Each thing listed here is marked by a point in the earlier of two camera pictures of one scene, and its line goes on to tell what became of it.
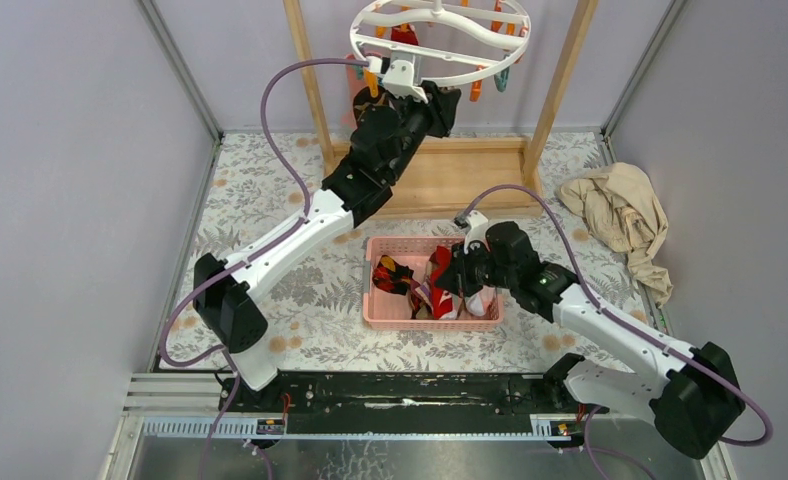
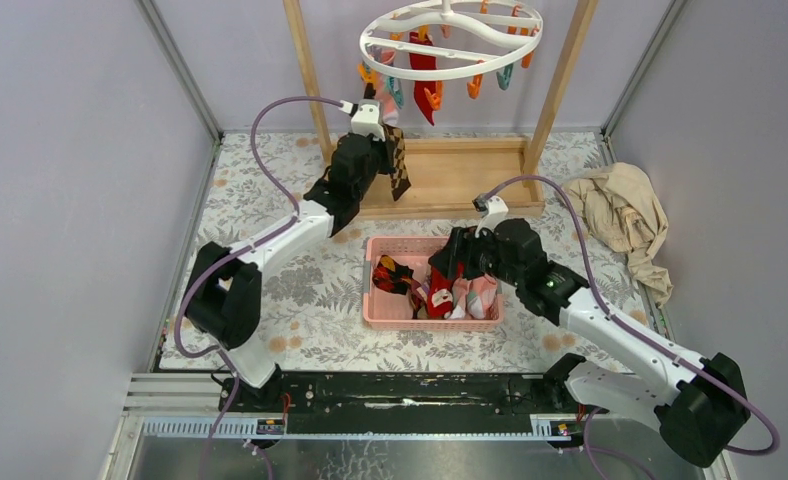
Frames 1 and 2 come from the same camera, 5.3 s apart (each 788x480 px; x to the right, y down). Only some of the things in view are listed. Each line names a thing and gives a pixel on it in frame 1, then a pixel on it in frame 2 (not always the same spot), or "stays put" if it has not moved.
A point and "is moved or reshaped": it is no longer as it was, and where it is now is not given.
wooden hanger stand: x=467 y=175 stays put
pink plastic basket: x=391 y=312 stays put
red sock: x=405 y=32 to x=423 y=61
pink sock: x=353 y=84 to x=388 y=108
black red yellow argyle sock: x=392 y=276 stays put
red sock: x=442 y=301 stays put
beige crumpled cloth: x=621 y=207 stays put
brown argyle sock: x=363 y=98 is moved or reshaped
